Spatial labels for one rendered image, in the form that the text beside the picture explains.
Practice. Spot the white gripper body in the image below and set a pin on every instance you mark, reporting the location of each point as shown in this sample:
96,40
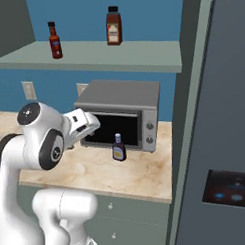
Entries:
91,124

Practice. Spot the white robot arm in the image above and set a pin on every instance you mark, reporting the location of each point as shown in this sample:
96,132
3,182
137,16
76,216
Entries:
31,141

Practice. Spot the dark condiment bottle yellow label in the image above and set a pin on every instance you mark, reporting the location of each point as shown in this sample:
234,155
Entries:
119,151

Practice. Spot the grey-green cabinet shelf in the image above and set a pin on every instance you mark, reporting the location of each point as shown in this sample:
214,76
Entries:
102,56

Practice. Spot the red hot sauce bottle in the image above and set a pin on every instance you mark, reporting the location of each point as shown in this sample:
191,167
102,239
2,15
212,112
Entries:
55,43

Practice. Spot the brown sauce bottle white label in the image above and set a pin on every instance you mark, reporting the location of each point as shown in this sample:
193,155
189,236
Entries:
114,28

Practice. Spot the dark grey cabinet side panel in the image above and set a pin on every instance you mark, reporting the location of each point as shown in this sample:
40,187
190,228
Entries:
9,25

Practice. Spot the black glass toaster oven door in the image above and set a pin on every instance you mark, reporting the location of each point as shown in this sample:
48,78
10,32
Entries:
121,129

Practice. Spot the grey toaster oven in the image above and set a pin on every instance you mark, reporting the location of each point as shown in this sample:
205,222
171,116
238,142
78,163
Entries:
127,94

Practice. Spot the grey toaster oven knob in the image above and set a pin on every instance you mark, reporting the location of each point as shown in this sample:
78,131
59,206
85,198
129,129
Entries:
149,139
149,126

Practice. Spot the white drawer knob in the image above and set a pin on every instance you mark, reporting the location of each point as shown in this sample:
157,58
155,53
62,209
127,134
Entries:
110,205
113,235

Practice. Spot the grey-green drawer front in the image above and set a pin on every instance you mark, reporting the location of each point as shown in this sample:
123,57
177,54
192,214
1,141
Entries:
132,237
137,210

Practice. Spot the grey-green tall side panel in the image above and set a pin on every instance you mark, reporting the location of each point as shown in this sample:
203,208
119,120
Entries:
185,92

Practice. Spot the dark grey fridge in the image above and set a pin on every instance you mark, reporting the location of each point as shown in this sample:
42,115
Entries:
220,107

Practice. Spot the white wall outlet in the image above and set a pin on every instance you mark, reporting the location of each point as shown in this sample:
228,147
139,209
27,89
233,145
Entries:
29,90
80,89

